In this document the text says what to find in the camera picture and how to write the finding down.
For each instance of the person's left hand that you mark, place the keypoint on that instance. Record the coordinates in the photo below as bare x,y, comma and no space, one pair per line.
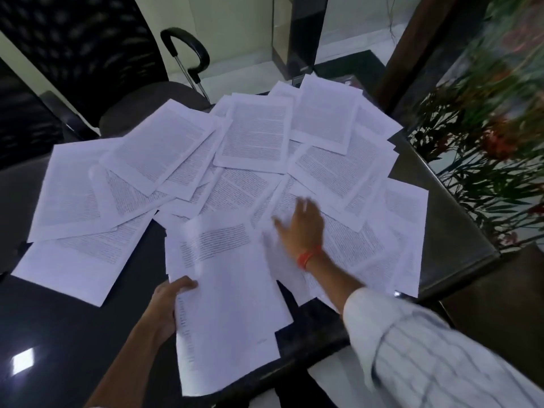
162,310

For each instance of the person's right hand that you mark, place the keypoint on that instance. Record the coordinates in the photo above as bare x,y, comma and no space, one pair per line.
305,233

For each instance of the person's left thumb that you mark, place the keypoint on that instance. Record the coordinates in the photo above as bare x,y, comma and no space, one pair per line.
185,285

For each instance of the person's right thumb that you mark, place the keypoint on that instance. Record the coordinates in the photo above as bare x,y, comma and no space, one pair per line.
282,227

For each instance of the stack of printed sheets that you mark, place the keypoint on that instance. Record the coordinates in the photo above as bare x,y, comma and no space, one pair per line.
225,301

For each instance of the person's left forearm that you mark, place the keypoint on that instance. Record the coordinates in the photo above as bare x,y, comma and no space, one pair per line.
123,373

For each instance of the person's right forearm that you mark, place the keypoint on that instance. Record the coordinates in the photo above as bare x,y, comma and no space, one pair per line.
408,348

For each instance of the orange wrist thread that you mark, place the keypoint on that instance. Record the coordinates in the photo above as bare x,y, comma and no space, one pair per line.
308,255

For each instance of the scattered pile of printed papers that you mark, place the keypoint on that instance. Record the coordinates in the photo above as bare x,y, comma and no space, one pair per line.
255,135

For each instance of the black curved chair armrest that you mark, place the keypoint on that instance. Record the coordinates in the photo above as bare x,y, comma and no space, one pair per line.
189,50

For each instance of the green plant with red flowers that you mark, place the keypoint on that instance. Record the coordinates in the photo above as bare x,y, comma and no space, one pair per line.
488,135

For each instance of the dark mesh chair back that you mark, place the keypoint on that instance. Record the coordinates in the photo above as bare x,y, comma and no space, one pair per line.
25,123

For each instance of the brown wooden pillar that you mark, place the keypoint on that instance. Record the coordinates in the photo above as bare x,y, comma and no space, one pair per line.
429,42

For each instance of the black mesh office chair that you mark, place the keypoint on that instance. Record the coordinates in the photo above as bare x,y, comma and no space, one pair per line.
85,50

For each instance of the glass partition with dark frame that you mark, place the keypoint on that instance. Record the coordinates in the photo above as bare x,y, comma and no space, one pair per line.
297,29

